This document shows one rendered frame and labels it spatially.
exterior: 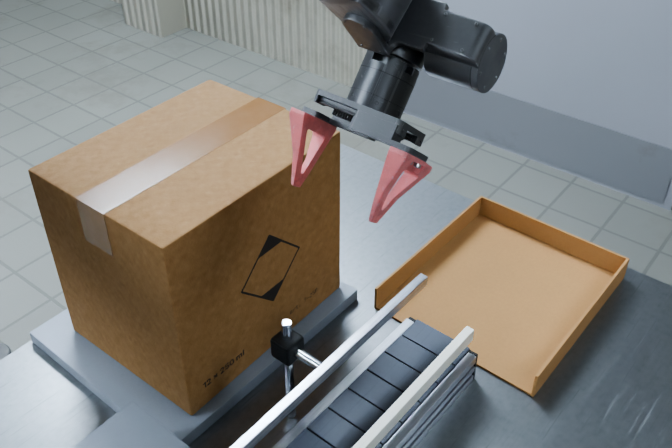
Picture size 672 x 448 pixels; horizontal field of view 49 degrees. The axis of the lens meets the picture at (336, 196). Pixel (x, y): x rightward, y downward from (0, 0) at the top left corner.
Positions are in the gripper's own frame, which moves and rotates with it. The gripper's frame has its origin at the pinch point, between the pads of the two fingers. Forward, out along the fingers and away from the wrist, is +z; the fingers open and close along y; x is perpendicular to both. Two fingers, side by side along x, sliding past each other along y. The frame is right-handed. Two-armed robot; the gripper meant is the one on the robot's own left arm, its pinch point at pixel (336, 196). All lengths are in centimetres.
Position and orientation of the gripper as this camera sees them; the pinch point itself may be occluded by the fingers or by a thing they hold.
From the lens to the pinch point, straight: 74.6
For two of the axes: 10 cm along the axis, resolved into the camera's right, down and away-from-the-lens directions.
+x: 4.6, 1.5, 8.7
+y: 8.0, 3.7, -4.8
